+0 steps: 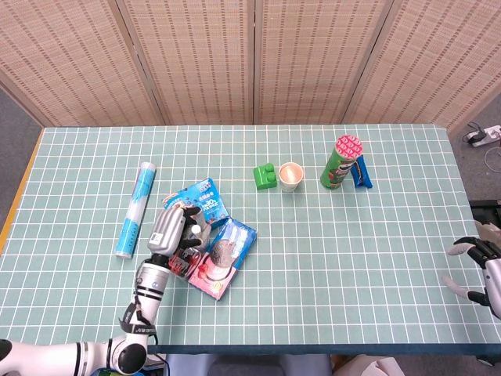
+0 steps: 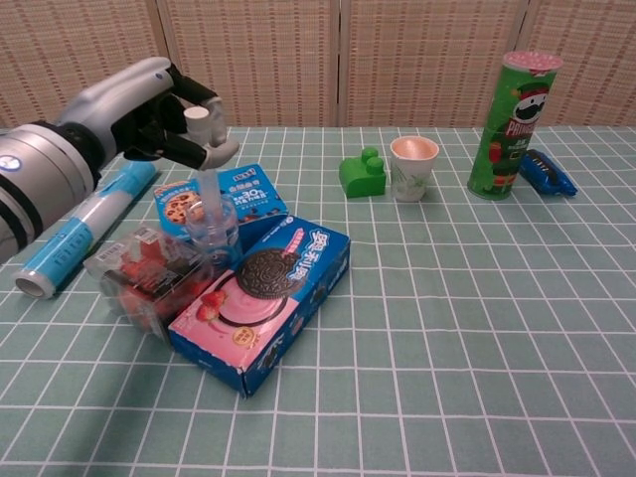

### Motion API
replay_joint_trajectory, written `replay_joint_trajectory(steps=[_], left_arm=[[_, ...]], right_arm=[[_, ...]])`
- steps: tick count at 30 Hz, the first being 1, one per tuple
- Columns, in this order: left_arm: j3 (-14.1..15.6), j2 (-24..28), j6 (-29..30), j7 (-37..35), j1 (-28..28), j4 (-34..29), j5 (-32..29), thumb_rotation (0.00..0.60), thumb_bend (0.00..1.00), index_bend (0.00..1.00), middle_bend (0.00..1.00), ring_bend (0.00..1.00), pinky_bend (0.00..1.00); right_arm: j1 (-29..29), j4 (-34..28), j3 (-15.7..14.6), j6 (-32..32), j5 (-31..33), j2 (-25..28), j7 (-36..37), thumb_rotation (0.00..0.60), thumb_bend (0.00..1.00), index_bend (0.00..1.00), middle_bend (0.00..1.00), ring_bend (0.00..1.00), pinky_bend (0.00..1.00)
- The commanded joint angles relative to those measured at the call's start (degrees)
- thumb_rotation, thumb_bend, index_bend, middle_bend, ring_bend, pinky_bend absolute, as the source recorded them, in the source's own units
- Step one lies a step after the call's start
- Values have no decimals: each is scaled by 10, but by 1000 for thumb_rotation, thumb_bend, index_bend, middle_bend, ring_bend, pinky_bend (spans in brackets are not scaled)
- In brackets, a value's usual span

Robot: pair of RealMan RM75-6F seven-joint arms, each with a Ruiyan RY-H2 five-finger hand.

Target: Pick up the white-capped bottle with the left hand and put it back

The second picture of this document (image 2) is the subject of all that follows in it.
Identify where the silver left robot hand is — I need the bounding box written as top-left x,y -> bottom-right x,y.
57,57 -> 240,170

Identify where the blue chocolate cookie box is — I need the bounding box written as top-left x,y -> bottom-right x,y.
152,163 -> 290,242

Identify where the green Pringles can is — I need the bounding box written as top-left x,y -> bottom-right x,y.
466,49 -> 565,203

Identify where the green toy building block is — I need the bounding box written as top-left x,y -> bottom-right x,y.
339,147 -> 389,200

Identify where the white paper cup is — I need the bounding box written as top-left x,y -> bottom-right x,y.
390,136 -> 441,203

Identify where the clear box with red contents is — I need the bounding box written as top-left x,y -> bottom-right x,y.
82,224 -> 216,344

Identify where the green checked tablecloth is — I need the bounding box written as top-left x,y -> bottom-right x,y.
0,126 -> 636,477

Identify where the blue pink Oreo box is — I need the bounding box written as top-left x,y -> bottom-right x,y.
167,214 -> 352,398

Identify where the clear plastic beaker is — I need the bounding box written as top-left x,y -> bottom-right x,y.
184,196 -> 243,264

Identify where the bamboo folding screen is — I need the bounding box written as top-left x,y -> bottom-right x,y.
0,0 -> 636,131

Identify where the white plastic tube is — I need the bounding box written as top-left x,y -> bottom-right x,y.
182,105 -> 228,239

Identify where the blue Oreo snack pack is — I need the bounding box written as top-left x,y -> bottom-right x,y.
519,148 -> 578,198

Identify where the blue cling film roll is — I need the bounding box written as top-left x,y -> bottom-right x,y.
12,161 -> 160,300

